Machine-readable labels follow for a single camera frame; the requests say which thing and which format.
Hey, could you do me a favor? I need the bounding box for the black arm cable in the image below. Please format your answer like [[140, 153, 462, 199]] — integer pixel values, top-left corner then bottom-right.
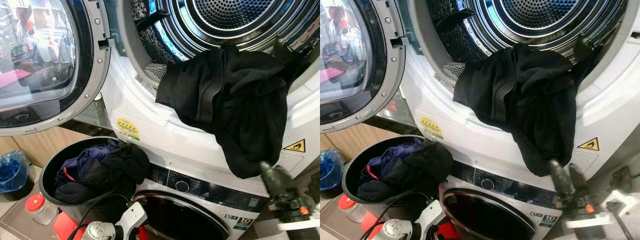
[[66, 191, 132, 240], [360, 188, 427, 240]]

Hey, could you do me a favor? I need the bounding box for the dark ten year sticker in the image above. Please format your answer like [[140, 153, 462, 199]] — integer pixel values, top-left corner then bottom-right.
[[531, 212, 560, 229], [225, 215, 256, 231]]

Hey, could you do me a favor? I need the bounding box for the white tumble dryer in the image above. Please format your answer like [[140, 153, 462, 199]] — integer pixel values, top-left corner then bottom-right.
[[100, 0, 321, 199], [400, 0, 640, 201]]

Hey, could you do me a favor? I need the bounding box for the small black garment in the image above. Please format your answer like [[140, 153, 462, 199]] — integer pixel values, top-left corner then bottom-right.
[[357, 142, 454, 202], [55, 145, 150, 204]]

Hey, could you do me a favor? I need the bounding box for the yellow triangle warning sticker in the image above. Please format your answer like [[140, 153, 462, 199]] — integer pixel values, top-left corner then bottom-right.
[[576, 137, 600, 152], [283, 139, 306, 153]]

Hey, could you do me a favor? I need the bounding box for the round glass dryer door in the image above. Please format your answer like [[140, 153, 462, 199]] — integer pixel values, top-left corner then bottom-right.
[[0, 0, 112, 137], [320, 0, 407, 134]]

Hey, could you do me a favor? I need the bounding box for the grey dryer lint filter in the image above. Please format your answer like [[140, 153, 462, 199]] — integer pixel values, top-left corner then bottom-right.
[[442, 61, 464, 81], [145, 62, 169, 84]]

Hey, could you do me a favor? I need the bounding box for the navy purple garment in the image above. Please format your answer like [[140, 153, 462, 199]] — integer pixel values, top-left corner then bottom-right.
[[56, 140, 121, 187], [357, 138, 424, 182]]

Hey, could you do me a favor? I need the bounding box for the black round laundry basket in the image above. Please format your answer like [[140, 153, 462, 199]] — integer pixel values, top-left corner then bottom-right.
[[341, 135, 454, 219], [39, 136, 151, 224]]

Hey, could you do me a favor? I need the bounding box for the perforated steel dryer drum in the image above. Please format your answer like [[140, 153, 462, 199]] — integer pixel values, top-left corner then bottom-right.
[[131, 0, 321, 67], [427, 0, 627, 64]]

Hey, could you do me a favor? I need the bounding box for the yellow energy sticker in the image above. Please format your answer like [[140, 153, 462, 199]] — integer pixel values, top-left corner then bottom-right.
[[420, 116, 444, 140], [116, 118, 141, 142]]

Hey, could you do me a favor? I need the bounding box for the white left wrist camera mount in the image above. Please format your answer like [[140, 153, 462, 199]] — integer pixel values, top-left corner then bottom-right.
[[114, 201, 149, 240], [412, 199, 447, 237]]

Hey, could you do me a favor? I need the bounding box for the white washing machine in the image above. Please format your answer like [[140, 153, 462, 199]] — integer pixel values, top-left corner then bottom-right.
[[132, 162, 281, 240], [440, 160, 567, 240]]

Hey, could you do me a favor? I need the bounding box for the clear bottle with red cap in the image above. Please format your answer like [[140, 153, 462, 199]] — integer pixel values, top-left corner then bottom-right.
[[25, 193, 57, 226], [337, 194, 368, 224]]

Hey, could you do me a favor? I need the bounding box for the blue plastic bag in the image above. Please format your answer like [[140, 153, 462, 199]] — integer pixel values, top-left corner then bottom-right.
[[320, 148, 346, 191], [0, 150, 31, 194]]

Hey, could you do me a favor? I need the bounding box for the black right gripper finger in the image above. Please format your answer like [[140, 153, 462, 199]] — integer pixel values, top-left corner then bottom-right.
[[258, 161, 287, 200], [549, 158, 576, 200], [276, 166, 302, 199], [569, 163, 592, 197]]

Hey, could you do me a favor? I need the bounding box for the large black garment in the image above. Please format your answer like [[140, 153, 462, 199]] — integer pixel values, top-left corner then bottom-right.
[[156, 44, 302, 180], [452, 42, 602, 177]]

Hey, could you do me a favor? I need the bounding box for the round dark washer door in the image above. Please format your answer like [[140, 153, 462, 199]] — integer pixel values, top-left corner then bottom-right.
[[442, 189, 538, 240], [134, 192, 231, 240]]

